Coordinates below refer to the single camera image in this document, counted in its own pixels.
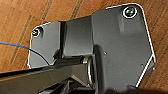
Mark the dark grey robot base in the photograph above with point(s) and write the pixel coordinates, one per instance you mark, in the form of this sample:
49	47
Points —
123	46

